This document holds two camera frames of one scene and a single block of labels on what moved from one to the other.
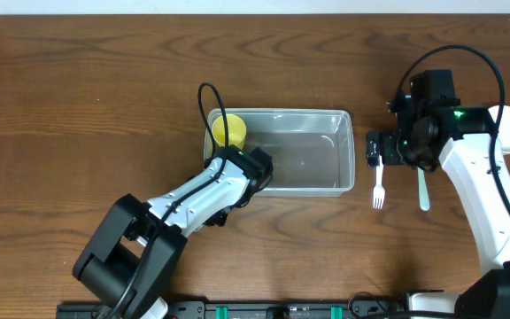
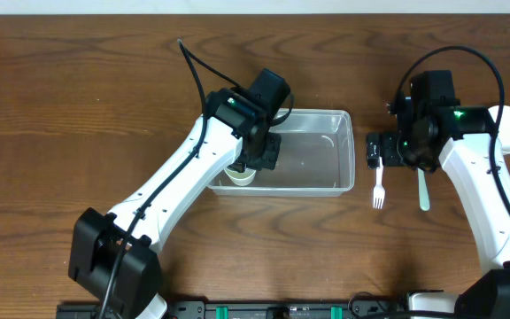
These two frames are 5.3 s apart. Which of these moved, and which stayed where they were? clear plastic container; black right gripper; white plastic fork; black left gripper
Moved: black left gripper
Stayed: clear plastic container; black right gripper; white plastic fork
